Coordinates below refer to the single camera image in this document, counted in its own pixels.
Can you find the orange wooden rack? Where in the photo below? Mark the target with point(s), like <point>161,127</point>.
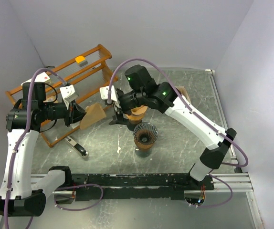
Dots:
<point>87,81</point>

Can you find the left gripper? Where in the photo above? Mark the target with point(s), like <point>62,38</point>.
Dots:
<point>74,115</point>

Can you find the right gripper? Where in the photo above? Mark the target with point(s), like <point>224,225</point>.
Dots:
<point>118,118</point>

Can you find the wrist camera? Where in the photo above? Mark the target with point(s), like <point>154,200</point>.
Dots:
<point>68,94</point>
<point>106,94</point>

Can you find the clear glass ribbed dripper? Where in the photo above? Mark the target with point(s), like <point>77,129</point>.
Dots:
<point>145,133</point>

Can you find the white flat box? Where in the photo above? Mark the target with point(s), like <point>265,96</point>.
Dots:
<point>43,78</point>

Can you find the orange grey small box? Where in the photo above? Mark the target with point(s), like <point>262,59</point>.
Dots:
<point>81,61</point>

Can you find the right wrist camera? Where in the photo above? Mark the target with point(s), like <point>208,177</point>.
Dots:
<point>106,94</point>

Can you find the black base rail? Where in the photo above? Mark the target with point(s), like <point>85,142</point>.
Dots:
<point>137,186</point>

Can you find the brown paper coffee filter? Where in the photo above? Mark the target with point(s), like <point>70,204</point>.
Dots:
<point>139,110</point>

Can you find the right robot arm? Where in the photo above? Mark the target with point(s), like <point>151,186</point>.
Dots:
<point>170,101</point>

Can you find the silver black coffee scoop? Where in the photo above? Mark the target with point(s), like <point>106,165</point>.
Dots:
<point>80,150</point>

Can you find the grey glass carafe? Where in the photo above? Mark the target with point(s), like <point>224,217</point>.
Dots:
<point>142,152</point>

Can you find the dark glass carafe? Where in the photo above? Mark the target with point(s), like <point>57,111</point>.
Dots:
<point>131,125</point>

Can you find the aluminium frame rail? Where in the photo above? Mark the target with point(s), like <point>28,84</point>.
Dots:
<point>224,182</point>

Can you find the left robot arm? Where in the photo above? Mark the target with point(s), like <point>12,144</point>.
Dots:
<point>18,197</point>

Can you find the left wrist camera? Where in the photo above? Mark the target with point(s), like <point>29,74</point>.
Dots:
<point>68,94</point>

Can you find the orange coffee filter box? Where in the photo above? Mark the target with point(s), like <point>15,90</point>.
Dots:
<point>184,92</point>

